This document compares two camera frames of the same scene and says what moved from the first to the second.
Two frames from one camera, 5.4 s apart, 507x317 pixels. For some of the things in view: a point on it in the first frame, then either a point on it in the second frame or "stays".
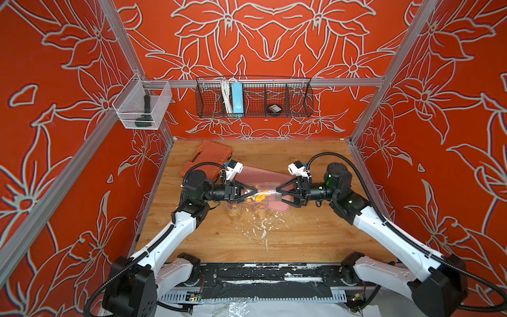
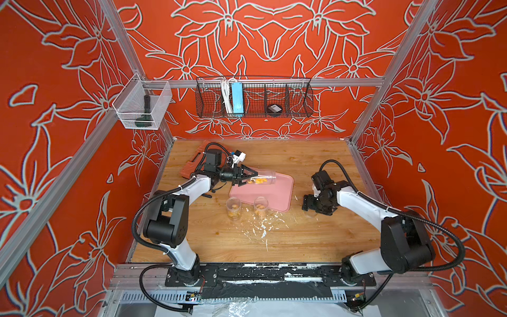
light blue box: (237, 98) stays
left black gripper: (231, 193) to (236, 174)
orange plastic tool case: (209, 151) stays
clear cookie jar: (234, 210) stays
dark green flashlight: (146, 120) stays
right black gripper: (302, 199) to (309, 201)
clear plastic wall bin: (140, 104) stays
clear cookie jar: (266, 191) to (264, 177)
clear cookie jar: (261, 210) stays
